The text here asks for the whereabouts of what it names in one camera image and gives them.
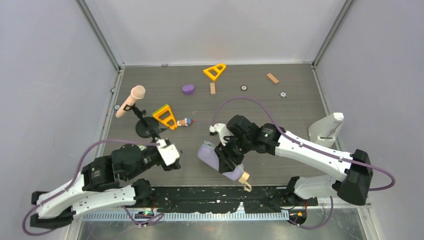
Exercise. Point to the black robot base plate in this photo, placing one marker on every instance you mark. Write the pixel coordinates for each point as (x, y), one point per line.
(220, 199)

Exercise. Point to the small round poker chip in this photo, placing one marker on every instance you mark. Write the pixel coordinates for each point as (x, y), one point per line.
(283, 94)

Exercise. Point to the yellow triangle frame block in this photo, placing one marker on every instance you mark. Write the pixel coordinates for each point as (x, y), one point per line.
(214, 72)

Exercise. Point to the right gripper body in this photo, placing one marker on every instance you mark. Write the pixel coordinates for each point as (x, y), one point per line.
(227, 157)

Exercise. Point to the white glasses case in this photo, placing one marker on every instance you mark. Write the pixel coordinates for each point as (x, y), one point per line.
(206, 153)

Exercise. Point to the small ice cream toy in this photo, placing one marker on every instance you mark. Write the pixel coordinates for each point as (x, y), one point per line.
(184, 122)

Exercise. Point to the beige folding umbrella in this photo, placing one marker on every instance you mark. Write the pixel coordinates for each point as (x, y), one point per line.
(243, 179)

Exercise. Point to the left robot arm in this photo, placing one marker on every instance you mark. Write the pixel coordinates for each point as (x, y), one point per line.
(97, 186)

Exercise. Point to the pink toy microphone on stand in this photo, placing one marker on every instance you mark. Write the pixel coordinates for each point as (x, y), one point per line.
(146, 127)

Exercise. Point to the white stand holder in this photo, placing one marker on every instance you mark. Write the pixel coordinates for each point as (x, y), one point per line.
(325, 131)

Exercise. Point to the purple heart-shaped box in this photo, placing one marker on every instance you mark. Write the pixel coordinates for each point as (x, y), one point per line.
(188, 89)

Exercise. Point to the orange green triangle block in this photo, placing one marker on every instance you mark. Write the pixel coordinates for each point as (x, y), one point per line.
(165, 116)

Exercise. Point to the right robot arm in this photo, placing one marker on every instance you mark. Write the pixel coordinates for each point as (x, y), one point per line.
(346, 174)

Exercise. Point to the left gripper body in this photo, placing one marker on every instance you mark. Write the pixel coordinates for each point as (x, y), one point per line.
(170, 165)

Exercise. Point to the small wooden block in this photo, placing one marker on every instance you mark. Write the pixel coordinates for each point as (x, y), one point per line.
(212, 88)
(272, 78)

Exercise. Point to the small green sticker toy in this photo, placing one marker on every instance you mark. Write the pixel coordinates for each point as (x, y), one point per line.
(142, 146)

